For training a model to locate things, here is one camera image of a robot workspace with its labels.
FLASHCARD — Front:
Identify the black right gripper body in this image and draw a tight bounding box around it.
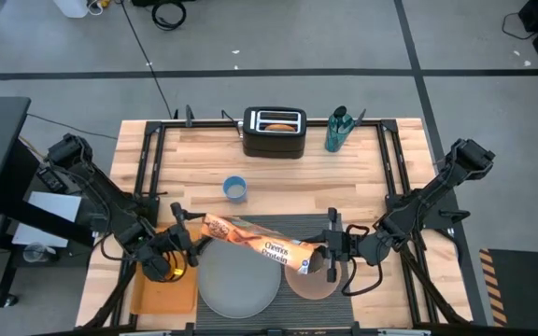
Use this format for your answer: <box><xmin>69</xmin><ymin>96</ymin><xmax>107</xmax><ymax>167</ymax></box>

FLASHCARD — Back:
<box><xmin>335</xmin><ymin>228</ymin><xmax>369</xmax><ymax>262</ymax></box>

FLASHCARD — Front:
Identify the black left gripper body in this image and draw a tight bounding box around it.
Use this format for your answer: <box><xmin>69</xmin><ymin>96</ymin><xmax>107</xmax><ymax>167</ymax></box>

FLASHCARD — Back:
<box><xmin>154</xmin><ymin>226</ymin><xmax>198</xmax><ymax>262</ymax></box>

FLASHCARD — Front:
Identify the orange Cheerios cereal box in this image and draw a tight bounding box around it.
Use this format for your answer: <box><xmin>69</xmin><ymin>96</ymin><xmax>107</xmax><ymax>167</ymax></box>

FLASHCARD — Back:
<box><xmin>201</xmin><ymin>213</ymin><xmax>329</xmax><ymax>276</ymax></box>

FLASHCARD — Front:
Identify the teal water bottle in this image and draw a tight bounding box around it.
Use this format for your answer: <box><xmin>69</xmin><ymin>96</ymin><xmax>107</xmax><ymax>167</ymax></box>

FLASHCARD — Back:
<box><xmin>324</xmin><ymin>105</ymin><xmax>357</xmax><ymax>153</ymax></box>

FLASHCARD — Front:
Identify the translucent pink bowl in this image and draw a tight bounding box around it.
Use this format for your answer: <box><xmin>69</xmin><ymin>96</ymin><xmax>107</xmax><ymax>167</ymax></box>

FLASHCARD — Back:
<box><xmin>284</xmin><ymin>260</ymin><xmax>344</xmax><ymax>301</ymax></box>

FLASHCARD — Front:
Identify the grey woven placemat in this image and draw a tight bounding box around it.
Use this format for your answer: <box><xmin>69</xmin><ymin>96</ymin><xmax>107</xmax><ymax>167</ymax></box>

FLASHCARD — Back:
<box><xmin>195</xmin><ymin>214</ymin><xmax>355</xmax><ymax>330</ymax></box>

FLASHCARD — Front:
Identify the grey round plate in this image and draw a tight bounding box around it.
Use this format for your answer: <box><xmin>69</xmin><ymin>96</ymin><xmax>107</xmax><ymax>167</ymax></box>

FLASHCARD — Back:
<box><xmin>197</xmin><ymin>236</ymin><xmax>283</xmax><ymax>320</ymax></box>

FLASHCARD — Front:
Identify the orange plastic tray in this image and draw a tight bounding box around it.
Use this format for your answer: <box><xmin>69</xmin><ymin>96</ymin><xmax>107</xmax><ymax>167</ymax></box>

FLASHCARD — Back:
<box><xmin>130</xmin><ymin>227</ymin><xmax>201</xmax><ymax>315</ymax></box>

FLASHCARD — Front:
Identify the blue cup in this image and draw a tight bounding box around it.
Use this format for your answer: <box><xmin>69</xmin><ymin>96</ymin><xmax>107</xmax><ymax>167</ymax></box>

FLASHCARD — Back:
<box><xmin>222</xmin><ymin>175</ymin><xmax>248</xmax><ymax>204</ymax></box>

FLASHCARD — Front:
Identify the black two-slot toaster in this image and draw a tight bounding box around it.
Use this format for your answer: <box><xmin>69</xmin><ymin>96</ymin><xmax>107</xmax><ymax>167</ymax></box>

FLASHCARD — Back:
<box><xmin>242</xmin><ymin>105</ymin><xmax>308</xmax><ymax>159</ymax></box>

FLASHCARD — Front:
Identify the white paper sheet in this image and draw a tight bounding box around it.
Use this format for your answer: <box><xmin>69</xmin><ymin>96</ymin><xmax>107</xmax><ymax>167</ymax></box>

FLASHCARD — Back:
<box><xmin>11</xmin><ymin>190</ymin><xmax>83</xmax><ymax>248</ymax></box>

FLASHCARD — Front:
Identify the clear plastic cup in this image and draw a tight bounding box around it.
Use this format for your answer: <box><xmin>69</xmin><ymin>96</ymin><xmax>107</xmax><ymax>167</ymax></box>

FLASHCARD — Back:
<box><xmin>21</xmin><ymin>242</ymin><xmax>58</xmax><ymax>264</ymax></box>

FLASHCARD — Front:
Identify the black hazard-striped floor mat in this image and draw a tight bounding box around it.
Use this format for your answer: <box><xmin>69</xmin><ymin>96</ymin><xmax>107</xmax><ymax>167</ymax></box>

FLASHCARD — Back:
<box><xmin>478</xmin><ymin>248</ymin><xmax>538</xmax><ymax>328</ymax></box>

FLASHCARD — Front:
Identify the white waste bin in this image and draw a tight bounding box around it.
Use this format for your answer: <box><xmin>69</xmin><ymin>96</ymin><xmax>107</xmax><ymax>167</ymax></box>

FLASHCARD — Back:
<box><xmin>52</xmin><ymin>0</ymin><xmax>91</xmax><ymax>19</ymax></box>

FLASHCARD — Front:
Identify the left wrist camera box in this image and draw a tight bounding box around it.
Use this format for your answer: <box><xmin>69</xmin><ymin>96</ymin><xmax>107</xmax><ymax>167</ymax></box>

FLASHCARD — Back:
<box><xmin>136</xmin><ymin>254</ymin><xmax>187</xmax><ymax>284</ymax></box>

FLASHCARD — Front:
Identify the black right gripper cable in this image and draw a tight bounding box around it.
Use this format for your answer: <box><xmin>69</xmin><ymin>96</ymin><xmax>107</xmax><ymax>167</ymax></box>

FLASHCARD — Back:
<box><xmin>341</xmin><ymin>223</ymin><xmax>387</xmax><ymax>298</ymax></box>

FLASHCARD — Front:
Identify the black aluminium table frame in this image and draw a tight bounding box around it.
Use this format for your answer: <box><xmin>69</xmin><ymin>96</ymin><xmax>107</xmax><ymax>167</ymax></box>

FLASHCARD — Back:
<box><xmin>81</xmin><ymin>119</ymin><xmax>474</xmax><ymax>336</ymax></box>

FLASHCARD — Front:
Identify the black toaster cord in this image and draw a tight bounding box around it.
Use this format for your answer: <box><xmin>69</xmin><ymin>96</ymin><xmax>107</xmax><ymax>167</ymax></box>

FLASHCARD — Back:
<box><xmin>220</xmin><ymin>109</ymin><xmax>245</xmax><ymax>137</ymax></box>

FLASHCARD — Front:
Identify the thin black floor cable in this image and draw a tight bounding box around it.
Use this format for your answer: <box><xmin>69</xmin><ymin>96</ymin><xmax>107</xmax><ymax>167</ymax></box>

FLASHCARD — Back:
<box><xmin>25</xmin><ymin>113</ymin><xmax>119</xmax><ymax>141</ymax></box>

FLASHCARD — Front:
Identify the long black floor cable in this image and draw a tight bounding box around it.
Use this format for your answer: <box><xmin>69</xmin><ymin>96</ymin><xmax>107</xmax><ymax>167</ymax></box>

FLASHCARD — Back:
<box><xmin>119</xmin><ymin>0</ymin><xmax>175</xmax><ymax>120</ymax></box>

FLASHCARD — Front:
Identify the coiled black cable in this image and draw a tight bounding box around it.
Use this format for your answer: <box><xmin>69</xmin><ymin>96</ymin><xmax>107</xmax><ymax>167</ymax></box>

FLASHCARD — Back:
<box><xmin>150</xmin><ymin>0</ymin><xmax>188</xmax><ymax>32</ymax></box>

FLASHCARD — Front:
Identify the thin black equipment cable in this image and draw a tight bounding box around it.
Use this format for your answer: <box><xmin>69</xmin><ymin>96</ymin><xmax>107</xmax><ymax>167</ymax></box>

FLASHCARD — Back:
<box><xmin>501</xmin><ymin>11</ymin><xmax>538</xmax><ymax>41</ymax></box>

